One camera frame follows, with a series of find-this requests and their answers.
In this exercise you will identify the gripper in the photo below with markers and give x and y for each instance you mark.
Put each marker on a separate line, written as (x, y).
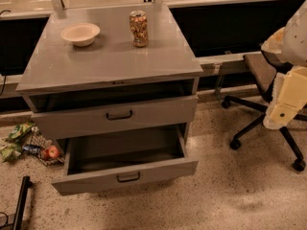
(295, 38)

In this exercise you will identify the grey drawer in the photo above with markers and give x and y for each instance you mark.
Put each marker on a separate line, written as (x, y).
(120, 159)
(116, 117)

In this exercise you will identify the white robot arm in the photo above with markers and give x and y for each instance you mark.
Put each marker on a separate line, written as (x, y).
(289, 43)

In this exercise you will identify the grey drawer cabinet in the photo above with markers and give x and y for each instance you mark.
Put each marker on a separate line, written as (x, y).
(111, 70)

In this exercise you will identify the orange patterned drink can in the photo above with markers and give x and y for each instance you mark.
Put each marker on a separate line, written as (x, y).
(138, 27)

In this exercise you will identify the white bowl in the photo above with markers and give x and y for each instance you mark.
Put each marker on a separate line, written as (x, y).
(81, 34)

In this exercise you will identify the red apple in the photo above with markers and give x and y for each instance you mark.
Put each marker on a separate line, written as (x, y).
(51, 153)

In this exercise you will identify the blue snack packet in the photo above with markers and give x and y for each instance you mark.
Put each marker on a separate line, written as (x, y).
(31, 149)

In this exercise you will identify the green chip bag upper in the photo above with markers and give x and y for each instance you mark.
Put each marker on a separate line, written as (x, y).
(20, 131)

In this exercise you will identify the green chip bag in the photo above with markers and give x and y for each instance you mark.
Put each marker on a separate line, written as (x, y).
(20, 131)
(10, 152)

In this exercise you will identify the green chip bag lower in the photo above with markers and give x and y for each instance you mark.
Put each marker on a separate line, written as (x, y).
(10, 152)

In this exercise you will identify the black metal stand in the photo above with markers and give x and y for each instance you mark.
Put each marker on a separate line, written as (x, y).
(14, 221)

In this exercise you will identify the wire mesh basket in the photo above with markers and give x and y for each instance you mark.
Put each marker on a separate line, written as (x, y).
(37, 140)

